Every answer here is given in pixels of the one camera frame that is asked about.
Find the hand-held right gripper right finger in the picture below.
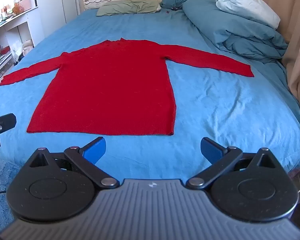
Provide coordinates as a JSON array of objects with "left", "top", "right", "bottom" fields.
[{"left": 185, "top": 137, "right": 280, "bottom": 190}]

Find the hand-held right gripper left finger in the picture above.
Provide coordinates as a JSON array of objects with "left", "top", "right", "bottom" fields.
[{"left": 24, "top": 137, "right": 120, "bottom": 189}]

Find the red knit sweater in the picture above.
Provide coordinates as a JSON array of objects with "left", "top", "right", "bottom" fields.
[{"left": 0, "top": 37, "right": 255, "bottom": 136}]

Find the blue fluffy rug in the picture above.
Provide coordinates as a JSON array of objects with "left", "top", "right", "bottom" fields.
[{"left": 0, "top": 152, "right": 28, "bottom": 230}]

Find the bed with blue sheet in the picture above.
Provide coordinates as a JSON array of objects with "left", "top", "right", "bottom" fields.
[{"left": 0, "top": 5, "right": 300, "bottom": 180}]

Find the beige plush toy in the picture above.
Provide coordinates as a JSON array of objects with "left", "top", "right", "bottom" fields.
[{"left": 22, "top": 40, "right": 34, "bottom": 55}]

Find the white desk shelf unit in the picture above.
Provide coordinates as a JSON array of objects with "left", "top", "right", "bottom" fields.
[{"left": 0, "top": 5, "right": 45, "bottom": 93}]

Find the orange jar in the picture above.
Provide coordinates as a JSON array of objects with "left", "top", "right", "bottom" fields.
[{"left": 12, "top": 1, "right": 24, "bottom": 14}]

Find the long teal bolster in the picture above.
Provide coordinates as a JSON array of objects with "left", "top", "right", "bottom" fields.
[{"left": 182, "top": 0, "right": 289, "bottom": 63}]

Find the white wardrobe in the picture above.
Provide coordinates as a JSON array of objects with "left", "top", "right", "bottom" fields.
[{"left": 31, "top": 0, "right": 78, "bottom": 27}]

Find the beige curtain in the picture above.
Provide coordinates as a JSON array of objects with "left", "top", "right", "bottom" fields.
[{"left": 281, "top": 0, "right": 300, "bottom": 122}]

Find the green pillow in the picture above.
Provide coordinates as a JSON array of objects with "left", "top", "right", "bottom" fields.
[{"left": 96, "top": 0, "right": 162, "bottom": 17}]

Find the pale blue blanket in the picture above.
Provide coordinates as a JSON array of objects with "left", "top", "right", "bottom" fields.
[{"left": 215, "top": 0, "right": 281, "bottom": 29}]

